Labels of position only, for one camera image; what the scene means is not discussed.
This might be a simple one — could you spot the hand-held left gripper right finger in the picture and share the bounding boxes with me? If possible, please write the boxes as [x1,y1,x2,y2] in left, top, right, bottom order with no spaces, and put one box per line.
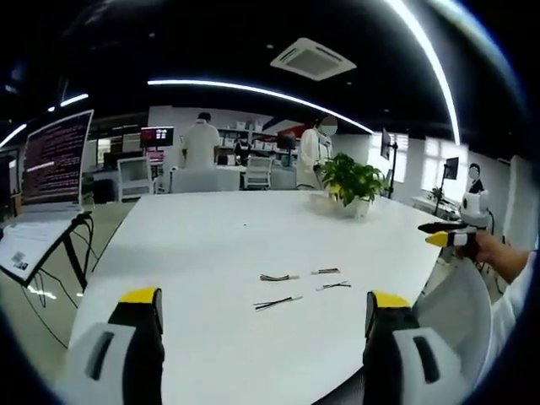
[361,289,466,405]

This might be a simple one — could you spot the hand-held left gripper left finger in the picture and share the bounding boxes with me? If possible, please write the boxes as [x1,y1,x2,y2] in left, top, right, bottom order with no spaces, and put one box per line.
[65,286,166,405]

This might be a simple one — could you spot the person's right hand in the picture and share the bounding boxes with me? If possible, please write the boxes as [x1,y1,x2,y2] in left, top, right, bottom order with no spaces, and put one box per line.
[463,231,532,285]

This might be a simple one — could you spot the small monitor on stand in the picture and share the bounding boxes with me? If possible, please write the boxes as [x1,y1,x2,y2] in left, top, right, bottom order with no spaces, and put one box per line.
[438,156,461,203]

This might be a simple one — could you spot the white chair with round back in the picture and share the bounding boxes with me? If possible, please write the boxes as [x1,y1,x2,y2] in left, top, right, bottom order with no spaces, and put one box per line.
[414,256,495,383]

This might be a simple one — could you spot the monitor on black pole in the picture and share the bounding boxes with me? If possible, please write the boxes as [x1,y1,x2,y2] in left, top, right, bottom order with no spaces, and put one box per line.
[381,127,401,199]

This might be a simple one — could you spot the green potted plant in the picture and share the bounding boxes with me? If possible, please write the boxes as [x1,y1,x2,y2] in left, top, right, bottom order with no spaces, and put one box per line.
[319,152,390,219]

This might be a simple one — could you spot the black folding stand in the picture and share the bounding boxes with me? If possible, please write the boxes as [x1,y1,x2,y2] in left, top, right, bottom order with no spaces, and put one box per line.
[24,213,95,293]

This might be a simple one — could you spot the white printed sheet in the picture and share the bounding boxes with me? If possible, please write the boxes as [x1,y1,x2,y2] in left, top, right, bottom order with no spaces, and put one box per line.
[0,218,73,284]

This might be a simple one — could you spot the long ceiling light strip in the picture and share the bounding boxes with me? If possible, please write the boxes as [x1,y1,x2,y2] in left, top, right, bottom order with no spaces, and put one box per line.
[386,0,462,144]

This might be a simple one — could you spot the white mesh office chair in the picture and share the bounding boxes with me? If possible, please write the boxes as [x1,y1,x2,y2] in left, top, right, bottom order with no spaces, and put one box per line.
[243,154,274,191]

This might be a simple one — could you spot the open laptop with text screen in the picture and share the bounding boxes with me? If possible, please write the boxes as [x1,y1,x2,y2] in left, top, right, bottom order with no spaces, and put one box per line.
[11,109,95,224]

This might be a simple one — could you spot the shelf with white boxes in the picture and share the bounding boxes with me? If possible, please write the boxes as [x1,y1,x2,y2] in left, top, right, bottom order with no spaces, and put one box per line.
[217,120,301,168]

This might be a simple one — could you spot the ceiling air conditioner vent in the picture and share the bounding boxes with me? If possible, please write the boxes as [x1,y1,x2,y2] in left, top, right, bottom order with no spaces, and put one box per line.
[269,37,359,82]

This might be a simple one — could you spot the curved ceiling light strip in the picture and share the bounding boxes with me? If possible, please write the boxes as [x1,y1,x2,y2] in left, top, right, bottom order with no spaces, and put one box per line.
[146,78,375,135]

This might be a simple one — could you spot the monitor with red screen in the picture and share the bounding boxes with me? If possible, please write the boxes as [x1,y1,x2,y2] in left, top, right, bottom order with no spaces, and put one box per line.
[140,125,176,149]

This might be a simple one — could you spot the black cables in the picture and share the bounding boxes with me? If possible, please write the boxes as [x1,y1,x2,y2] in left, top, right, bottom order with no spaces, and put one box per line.
[24,217,111,305]

